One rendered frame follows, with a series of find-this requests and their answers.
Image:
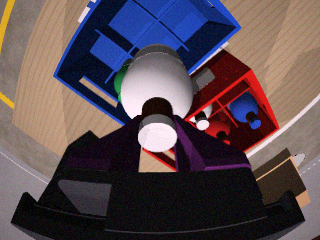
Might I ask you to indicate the dark red crate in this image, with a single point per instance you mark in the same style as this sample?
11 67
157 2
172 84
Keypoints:
216 77

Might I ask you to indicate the blue plastic crate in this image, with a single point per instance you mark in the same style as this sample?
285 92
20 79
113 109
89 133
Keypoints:
201 27

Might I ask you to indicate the blue bottle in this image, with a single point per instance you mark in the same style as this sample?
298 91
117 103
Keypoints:
245 108

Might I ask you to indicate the white paper pick list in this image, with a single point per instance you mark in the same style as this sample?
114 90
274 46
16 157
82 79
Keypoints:
86 10

